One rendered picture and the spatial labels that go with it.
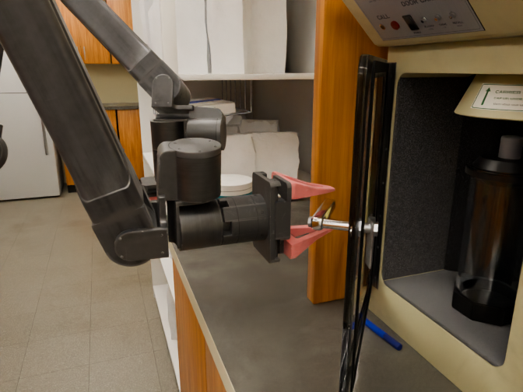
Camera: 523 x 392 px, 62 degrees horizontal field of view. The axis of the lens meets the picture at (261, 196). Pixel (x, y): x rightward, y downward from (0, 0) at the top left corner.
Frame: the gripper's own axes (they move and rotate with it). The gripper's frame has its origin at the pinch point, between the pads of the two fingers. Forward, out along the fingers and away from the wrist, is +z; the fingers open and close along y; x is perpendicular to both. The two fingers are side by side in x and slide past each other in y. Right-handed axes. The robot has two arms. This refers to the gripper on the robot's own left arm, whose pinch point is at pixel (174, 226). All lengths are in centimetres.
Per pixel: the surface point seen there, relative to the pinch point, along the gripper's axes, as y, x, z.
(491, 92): 36, -34, -25
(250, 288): 14.6, 0.7, 15.8
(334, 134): 27.2, -9.7, -16.6
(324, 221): 12.5, -33.7, -10.4
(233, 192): 19.7, 28.2, 2.8
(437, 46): 33, -26, -30
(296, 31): 77, 115, -44
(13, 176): -102, 443, 78
